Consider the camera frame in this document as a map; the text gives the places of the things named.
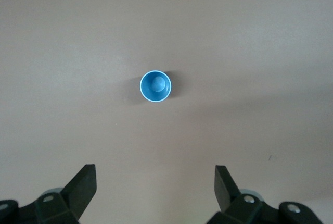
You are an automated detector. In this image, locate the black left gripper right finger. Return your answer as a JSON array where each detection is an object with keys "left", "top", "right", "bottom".
[{"left": 208, "top": 165, "right": 280, "bottom": 224}]

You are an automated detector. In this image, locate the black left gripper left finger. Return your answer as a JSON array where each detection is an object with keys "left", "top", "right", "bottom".
[{"left": 18, "top": 164, "right": 97, "bottom": 224}]

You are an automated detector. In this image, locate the blue plastic cup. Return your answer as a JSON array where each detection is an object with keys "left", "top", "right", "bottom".
[{"left": 139, "top": 70, "right": 173, "bottom": 103}]

